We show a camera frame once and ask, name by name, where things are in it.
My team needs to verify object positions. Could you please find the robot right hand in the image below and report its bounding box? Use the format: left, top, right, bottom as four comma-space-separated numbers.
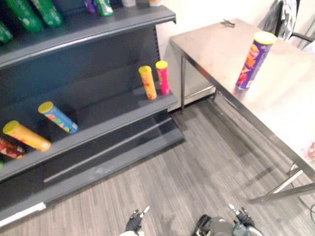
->
227, 204, 255, 227

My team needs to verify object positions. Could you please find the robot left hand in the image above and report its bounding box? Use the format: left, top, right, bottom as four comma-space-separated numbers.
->
124, 206, 151, 236

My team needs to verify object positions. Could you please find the blue chips can yellow lid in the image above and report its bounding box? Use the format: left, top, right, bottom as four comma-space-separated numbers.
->
37, 101, 79, 134

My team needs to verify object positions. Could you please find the large orange chips can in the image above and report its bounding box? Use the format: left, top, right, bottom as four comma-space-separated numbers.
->
2, 120, 52, 152

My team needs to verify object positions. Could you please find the slim orange chips can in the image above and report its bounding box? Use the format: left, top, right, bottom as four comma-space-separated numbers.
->
138, 65, 158, 100

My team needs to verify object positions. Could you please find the red chips can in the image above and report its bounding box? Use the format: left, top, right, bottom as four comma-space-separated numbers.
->
0, 137, 27, 160

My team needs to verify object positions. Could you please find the pink chips can yellow lid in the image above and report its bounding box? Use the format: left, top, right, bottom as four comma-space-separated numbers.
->
155, 60, 171, 96

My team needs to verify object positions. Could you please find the purple chips can yellow lid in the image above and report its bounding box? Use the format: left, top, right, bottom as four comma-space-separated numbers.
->
236, 31, 278, 90

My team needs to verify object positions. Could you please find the dark grey shelf unit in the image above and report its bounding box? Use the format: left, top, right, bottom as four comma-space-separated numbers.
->
0, 0, 187, 230

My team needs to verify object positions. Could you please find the stainless steel table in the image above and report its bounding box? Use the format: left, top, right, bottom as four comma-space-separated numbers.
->
169, 18, 315, 205

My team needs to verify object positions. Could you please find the black chair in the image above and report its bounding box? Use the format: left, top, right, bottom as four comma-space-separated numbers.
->
289, 31, 315, 43

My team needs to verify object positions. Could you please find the grey jacket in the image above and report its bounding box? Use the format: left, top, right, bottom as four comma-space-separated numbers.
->
257, 0, 299, 38

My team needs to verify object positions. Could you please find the green bottle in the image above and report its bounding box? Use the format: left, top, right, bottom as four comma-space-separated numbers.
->
94, 0, 115, 17

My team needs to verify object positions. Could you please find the purple bottle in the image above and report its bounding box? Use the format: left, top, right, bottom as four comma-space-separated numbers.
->
84, 0, 98, 14

